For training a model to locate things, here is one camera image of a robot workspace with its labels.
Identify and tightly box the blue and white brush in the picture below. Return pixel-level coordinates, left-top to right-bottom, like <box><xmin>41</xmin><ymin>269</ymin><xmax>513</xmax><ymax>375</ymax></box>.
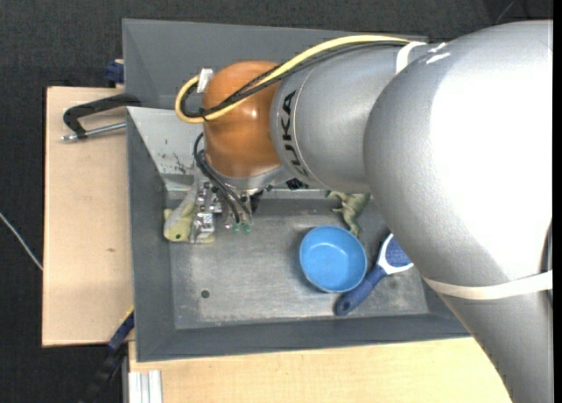
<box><xmin>335</xmin><ymin>233</ymin><xmax>415</xmax><ymax>317</ymax></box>

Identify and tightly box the pale cardboard board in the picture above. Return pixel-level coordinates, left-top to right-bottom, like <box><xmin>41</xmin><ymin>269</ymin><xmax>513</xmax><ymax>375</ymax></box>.
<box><xmin>41</xmin><ymin>86</ymin><xmax>135</xmax><ymax>348</ymax></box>

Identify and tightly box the green toy dinosaur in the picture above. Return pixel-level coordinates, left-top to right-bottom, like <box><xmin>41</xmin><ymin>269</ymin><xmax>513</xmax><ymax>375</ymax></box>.
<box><xmin>325</xmin><ymin>190</ymin><xmax>373</xmax><ymax>238</ymax></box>

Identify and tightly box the pale yellow-green toy animal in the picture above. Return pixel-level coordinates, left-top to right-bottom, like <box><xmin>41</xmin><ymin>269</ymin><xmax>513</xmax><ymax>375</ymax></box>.
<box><xmin>162</xmin><ymin>199</ymin><xmax>216</xmax><ymax>245</ymax></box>

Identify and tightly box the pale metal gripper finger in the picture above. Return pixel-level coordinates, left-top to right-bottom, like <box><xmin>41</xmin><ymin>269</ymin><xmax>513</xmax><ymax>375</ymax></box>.
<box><xmin>188</xmin><ymin>212</ymin><xmax>217</xmax><ymax>245</ymax></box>
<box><xmin>178</xmin><ymin>180</ymin><xmax>220</xmax><ymax>219</ymax></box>

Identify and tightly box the grey metal bin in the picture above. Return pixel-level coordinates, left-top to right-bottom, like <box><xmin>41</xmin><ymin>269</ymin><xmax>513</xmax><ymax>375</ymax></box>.
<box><xmin>121</xmin><ymin>18</ymin><xmax>472</xmax><ymax>363</ymax></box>

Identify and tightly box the blue bowl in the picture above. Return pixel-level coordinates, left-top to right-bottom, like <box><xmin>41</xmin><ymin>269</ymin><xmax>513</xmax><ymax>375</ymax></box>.
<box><xmin>299</xmin><ymin>225</ymin><xmax>369</xmax><ymax>294</ymax></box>

